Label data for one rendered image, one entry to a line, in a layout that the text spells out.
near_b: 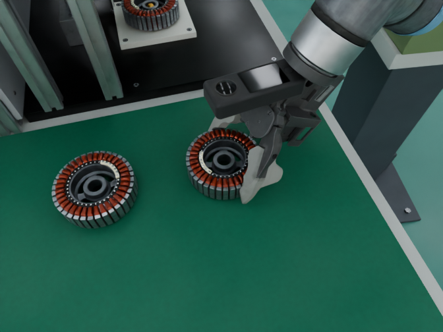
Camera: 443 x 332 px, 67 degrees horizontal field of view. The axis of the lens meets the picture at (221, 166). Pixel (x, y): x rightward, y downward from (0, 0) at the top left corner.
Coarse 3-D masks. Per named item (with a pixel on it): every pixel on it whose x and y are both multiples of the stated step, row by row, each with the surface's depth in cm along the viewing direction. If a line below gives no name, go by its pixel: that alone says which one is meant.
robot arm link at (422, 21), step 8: (424, 0) 35; (432, 0) 37; (440, 0) 38; (424, 8) 37; (432, 8) 38; (440, 8) 39; (408, 16) 37; (416, 16) 37; (424, 16) 38; (432, 16) 39; (440, 16) 41; (392, 24) 38; (400, 24) 38; (408, 24) 39; (416, 24) 39; (424, 24) 40; (432, 24) 41; (400, 32) 42; (408, 32) 42; (416, 32) 42; (424, 32) 43
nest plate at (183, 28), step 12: (180, 0) 72; (120, 12) 70; (180, 12) 70; (120, 24) 67; (180, 24) 67; (192, 24) 67; (120, 36) 65; (132, 36) 65; (144, 36) 65; (156, 36) 65; (168, 36) 65; (180, 36) 66; (192, 36) 67
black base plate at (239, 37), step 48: (48, 0) 75; (96, 0) 75; (192, 0) 75; (240, 0) 75; (48, 48) 65; (144, 48) 65; (192, 48) 65; (240, 48) 65; (96, 96) 58; (144, 96) 60
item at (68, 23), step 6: (60, 0) 65; (60, 6) 64; (66, 6) 64; (60, 12) 63; (66, 12) 63; (60, 18) 61; (66, 18) 61; (72, 18) 61; (66, 24) 62; (72, 24) 62; (66, 30) 63; (72, 30) 63; (66, 36) 64; (72, 36) 64; (78, 36) 64; (72, 42) 65; (78, 42) 65
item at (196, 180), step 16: (224, 128) 52; (192, 144) 50; (208, 144) 51; (224, 144) 52; (240, 144) 50; (256, 144) 50; (192, 160) 48; (224, 160) 52; (192, 176) 48; (208, 176) 47; (224, 176) 47; (240, 176) 47; (208, 192) 48; (224, 192) 47
